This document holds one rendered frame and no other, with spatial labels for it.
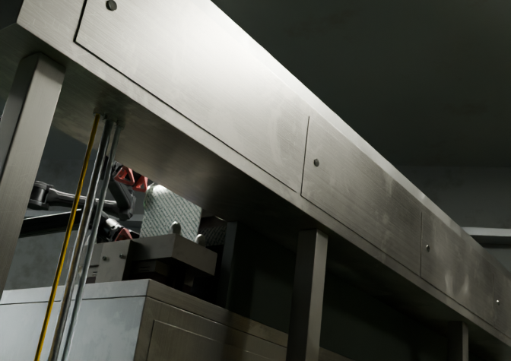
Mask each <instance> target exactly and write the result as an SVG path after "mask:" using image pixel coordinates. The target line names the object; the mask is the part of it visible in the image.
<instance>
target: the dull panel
mask: <svg viewBox="0 0 511 361"><path fill-rule="evenodd" d="M296 258H297V254H296V253H294V252H292V251H291V250H289V249H286V248H285V247H283V246H282V245H280V244H278V243H276V242H275V241H273V240H271V239H269V238H268V237H266V236H263V235H262V234H261V233H258V232H256V231H255V230H253V229H251V228H250V227H248V226H246V225H244V224H243V223H241V222H239V221H233V222H228V223H227V231H226V237H225V243H224V252H223V258H222V262H221V272H220V277H219V283H218V288H217V298H216V303H215V305H216V306H220V307H221V308H224V309H227V310H229V311H231V312H235V313H236V314H239V315H242V316H244V317H247V318H250V319H252V320H254V321H257V322H259V323H262V324H264V325H267V326H269V327H271V328H274V329H277V330H279V331H282V332H284V333H286V334H288V333H289V326H290V311H291V303H292V295H293V288H294V274H295V266H296ZM319 346H320V347H322V348H324V349H327V350H330V351H332V352H334V353H337V354H339V355H342V356H345V357H347V358H349V359H352V360H354V361H448V339H447V338H445V337H444V336H442V335H440V334H438V333H436V332H435V331H432V330H431V329H429V328H427V327H425V326H424V325H422V324H420V323H419V322H417V321H415V320H413V319H412V318H409V317H408V316H406V315H404V314H402V313H400V312H399V311H397V310H395V309H394V308H392V307H390V306H388V305H386V304H385V303H383V302H381V301H379V300H378V299H376V298H374V297H372V296H371V295H369V294H367V293H365V292H364V291H362V290H359V289H358V288H356V287H354V286H353V285H351V284H349V283H347V282H346V281H344V280H342V279H341V278H339V277H336V276H335V275H334V274H331V273H329V272H328V271H325V283H324V293H323V302H322V320H321V329H320V338H319Z"/></svg>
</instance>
